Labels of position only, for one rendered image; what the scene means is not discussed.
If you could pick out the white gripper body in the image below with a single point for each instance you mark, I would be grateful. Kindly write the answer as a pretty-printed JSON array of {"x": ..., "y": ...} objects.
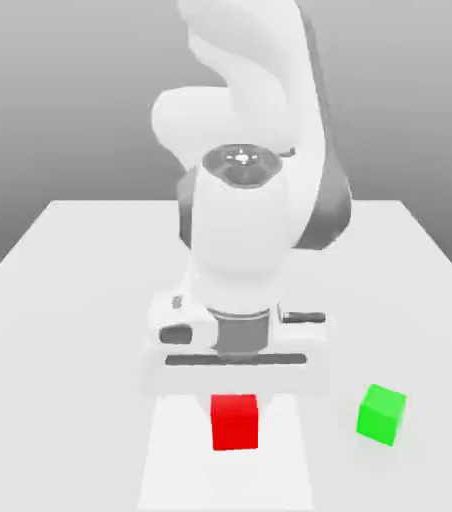
[{"x": 234, "y": 376}]

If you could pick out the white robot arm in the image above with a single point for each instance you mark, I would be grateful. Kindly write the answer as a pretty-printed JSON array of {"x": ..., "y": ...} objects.
[{"x": 234, "y": 224}]

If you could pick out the small red cube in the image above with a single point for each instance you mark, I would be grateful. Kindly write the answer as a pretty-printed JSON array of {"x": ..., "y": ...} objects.
[{"x": 234, "y": 424}]

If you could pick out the small green cube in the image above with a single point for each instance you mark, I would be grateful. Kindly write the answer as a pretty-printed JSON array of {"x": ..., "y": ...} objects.
[{"x": 380, "y": 416}]

